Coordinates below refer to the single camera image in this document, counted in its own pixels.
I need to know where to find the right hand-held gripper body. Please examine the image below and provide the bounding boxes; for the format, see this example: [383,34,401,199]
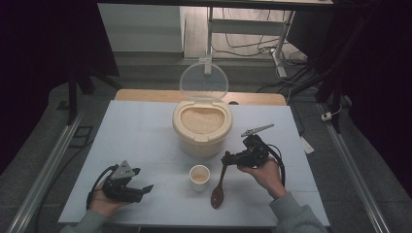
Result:
[236,123,275,170]

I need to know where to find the brown wooden spoon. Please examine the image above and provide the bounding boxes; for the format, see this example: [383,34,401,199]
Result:
[210,150,232,211]

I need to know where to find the hand-held gripper cable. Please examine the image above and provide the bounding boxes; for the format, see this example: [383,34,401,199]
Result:
[86,163,120,211]
[266,143,287,188]

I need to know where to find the beige rice container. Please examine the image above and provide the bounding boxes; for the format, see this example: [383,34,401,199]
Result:
[172,99,234,159]

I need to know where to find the black stand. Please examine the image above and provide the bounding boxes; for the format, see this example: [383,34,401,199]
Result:
[65,62,124,126]

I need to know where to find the person's left hand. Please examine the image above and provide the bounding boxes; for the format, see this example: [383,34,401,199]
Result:
[88,186,131,217]

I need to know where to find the right hand-held gripper cable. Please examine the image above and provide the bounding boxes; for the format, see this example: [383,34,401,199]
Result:
[266,143,287,188]

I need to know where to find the black floor cables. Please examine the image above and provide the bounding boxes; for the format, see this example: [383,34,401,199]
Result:
[211,8,309,67]

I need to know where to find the aluminium frame rail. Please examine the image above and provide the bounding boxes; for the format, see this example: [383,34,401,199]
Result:
[316,102,392,233]
[6,111,86,233]

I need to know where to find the left hand-held gripper cable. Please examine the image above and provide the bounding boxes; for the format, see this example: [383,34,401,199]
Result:
[86,163,120,211]

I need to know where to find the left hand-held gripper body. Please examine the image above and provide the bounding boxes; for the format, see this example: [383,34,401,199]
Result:
[102,159,145,205]

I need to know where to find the clear round container lid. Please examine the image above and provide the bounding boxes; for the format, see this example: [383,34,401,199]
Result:
[179,61,230,101]

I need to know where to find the white cup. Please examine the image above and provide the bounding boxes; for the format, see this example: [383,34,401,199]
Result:
[189,164,212,193]

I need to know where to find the white cabinet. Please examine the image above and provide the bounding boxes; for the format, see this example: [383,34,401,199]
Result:
[97,3,186,53]

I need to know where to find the person's right hand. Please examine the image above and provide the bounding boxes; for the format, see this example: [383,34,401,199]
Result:
[237,156,289,200]

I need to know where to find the white paper tag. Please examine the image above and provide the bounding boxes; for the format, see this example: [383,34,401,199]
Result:
[298,135,316,155]

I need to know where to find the black floor frame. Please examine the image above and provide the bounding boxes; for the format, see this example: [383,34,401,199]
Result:
[68,125,94,150]

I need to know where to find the uncooked rice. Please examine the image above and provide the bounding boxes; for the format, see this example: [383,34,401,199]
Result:
[180,107,225,135]

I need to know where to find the white table mat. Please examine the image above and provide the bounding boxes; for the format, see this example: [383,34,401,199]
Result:
[57,99,331,228]

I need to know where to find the white desk frame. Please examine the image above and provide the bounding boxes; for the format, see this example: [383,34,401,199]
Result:
[203,7,296,79]

